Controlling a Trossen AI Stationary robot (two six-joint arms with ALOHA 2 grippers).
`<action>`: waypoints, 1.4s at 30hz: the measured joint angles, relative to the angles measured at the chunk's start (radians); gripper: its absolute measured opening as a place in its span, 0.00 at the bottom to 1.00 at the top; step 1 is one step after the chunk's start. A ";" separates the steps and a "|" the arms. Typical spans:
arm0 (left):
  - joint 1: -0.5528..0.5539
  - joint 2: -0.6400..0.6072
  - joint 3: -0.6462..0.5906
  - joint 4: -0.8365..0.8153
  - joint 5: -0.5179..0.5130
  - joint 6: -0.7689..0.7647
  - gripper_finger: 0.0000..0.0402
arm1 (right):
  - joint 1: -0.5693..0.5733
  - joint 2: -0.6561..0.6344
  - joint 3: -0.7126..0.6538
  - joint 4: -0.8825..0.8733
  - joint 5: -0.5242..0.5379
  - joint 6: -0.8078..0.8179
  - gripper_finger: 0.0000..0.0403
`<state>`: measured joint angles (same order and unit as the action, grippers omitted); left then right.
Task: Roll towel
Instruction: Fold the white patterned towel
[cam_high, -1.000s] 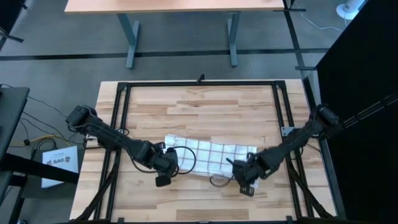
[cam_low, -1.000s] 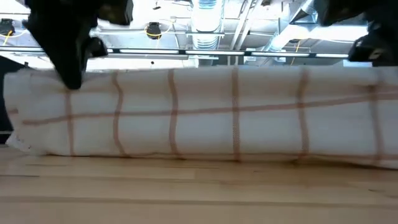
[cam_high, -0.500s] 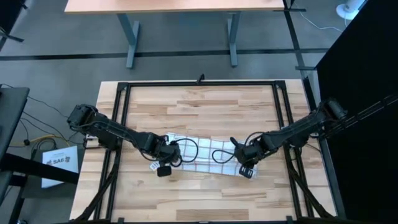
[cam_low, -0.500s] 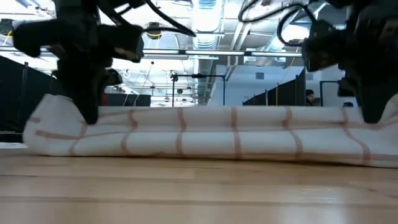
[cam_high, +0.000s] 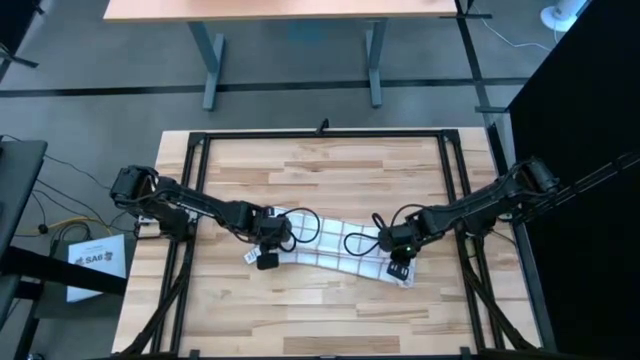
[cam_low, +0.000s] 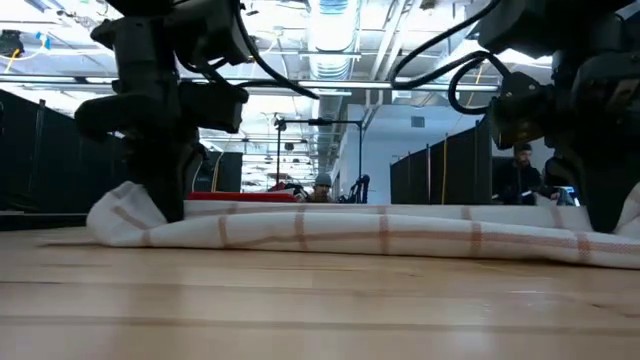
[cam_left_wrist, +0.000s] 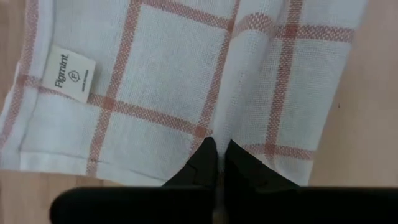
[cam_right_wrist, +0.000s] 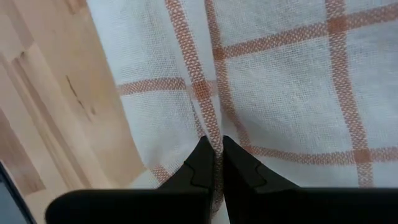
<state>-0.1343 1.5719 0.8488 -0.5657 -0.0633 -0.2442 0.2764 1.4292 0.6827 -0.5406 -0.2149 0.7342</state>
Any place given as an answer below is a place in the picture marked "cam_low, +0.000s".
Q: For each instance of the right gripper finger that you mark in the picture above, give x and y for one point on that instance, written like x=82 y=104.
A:
x=620 y=185
x=592 y=185

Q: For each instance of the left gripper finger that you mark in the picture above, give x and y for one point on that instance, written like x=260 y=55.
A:
x=177 y=175
x=152 y=175

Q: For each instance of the white towel with orange checks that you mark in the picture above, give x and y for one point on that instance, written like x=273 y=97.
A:
x=350 y=235

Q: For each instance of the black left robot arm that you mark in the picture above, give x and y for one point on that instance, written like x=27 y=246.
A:
x=200 y=30

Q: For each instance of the neighbouring station black robot arm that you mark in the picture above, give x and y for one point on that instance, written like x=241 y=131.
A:
x=360 y=187
x=290 y=190

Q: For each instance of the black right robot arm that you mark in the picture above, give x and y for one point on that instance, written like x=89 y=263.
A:
x=540 y=25

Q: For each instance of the person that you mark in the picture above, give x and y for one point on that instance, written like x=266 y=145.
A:
x=322 y=187
x=517 y=175

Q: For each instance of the black partition panel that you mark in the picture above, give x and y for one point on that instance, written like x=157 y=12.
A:
x=45 y=160
x=460 y=165

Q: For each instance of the black round ceiling device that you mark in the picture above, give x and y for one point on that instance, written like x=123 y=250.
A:
x=10 y=42

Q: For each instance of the long ceiling light strip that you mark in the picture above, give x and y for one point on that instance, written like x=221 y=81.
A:
x=350 y=85

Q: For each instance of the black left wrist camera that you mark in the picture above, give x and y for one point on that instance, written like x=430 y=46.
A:
x=215 y=107

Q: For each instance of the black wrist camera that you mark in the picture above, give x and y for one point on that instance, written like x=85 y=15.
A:
x=215 y=107
x=520 y=110

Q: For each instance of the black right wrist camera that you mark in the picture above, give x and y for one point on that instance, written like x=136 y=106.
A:
x=520 y=110

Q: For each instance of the black aluminium table frame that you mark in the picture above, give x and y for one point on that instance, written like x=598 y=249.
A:
x=40 y=222

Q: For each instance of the black gantry frame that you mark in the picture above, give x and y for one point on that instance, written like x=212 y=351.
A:
x=320 y=121

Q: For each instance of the grey wall vent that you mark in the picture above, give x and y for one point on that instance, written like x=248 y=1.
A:
x=417 y=122

